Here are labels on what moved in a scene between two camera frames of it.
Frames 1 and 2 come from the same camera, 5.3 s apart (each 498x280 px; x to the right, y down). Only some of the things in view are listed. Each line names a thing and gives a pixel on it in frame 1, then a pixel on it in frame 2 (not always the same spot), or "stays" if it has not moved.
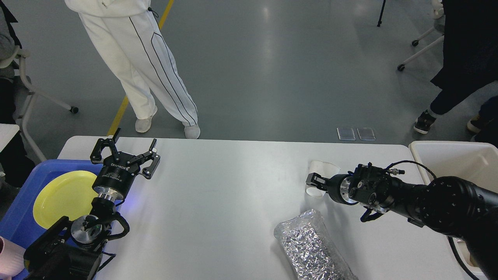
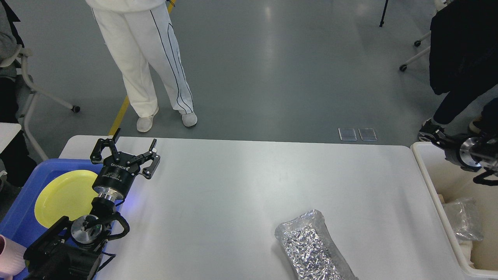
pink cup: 11,259 stays
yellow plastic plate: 69,194 stays
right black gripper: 338,188 -> 466,151
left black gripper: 114,177 stays
